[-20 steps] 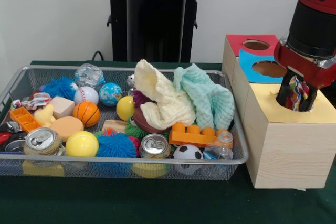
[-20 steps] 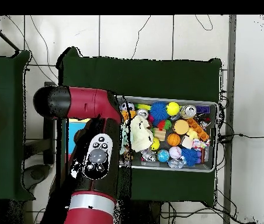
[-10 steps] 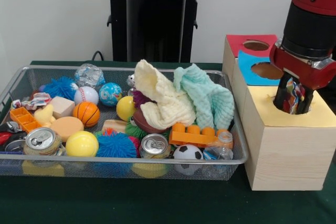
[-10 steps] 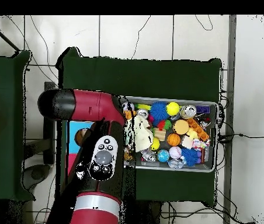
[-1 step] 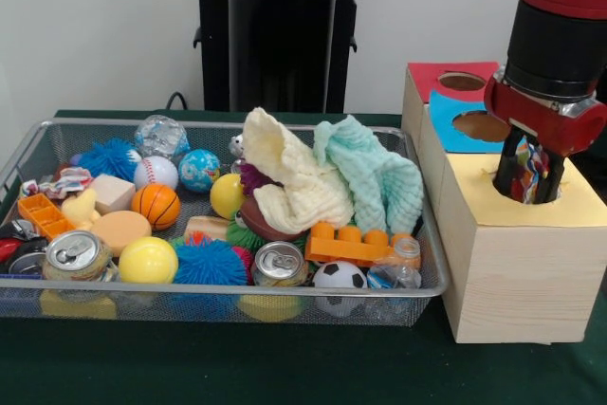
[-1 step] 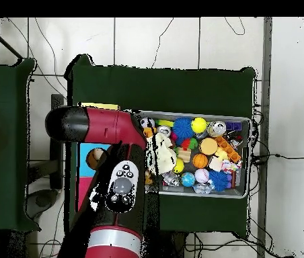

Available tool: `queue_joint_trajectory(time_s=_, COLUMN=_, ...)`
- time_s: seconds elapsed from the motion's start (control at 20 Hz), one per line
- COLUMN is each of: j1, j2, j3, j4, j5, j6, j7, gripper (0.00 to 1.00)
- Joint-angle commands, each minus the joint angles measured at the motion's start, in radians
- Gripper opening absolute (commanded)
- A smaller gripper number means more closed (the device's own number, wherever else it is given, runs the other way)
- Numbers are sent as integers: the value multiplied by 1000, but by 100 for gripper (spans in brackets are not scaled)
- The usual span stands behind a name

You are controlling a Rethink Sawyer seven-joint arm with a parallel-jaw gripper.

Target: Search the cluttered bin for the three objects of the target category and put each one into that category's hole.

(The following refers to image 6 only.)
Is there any cream waffle cloth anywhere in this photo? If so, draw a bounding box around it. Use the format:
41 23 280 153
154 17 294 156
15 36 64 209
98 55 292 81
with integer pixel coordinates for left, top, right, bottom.
146 132 178 175

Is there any wooden box with three holes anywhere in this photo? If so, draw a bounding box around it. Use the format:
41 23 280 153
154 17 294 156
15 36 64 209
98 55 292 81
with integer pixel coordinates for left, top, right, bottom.
75 101 121 213

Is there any orange toy building block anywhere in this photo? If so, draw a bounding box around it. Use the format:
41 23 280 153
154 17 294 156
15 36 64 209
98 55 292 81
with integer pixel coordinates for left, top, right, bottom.
143 126 157 138

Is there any black and white soccer ball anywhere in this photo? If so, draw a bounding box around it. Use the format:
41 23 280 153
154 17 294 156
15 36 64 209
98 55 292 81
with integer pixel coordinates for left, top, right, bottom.
140 117 156 129

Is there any blue spiky rubber ball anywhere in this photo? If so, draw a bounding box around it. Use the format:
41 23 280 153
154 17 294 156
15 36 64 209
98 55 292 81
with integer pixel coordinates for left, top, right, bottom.
172 117 195 140
208 169 232 192

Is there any yellow smooth ball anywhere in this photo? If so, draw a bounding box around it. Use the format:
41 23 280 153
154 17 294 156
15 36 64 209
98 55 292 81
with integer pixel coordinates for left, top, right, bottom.
191 117 207 134

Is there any blue and green globe ball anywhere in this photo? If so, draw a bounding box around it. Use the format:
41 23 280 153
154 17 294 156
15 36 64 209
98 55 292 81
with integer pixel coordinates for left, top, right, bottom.
180 172 196 187

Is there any orange toy basketball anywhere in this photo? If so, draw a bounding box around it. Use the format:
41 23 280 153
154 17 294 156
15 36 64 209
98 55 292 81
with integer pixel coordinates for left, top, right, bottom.
192 153 208 169

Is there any white toy baseball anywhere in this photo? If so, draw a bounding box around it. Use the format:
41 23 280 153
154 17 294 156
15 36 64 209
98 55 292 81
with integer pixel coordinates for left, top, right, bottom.
194 168 210 183

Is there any grey stand base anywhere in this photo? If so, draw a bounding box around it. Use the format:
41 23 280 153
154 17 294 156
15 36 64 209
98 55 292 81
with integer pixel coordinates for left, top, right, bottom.
25 188 59 220

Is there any dark green side table cloth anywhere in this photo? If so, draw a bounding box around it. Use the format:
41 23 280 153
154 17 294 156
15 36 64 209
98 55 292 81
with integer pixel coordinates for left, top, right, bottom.
0 58 41 232

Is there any shallow wire mesh bin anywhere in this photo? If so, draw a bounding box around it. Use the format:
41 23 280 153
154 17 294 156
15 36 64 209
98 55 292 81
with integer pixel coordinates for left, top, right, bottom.
132 108 252 199

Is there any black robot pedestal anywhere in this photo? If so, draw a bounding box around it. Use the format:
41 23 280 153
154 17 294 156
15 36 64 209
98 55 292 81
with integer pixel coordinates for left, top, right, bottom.
159 230 189 258

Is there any black power cable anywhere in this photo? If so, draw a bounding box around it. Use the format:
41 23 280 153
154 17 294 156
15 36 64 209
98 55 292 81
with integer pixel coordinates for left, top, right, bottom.
251 153 304 165

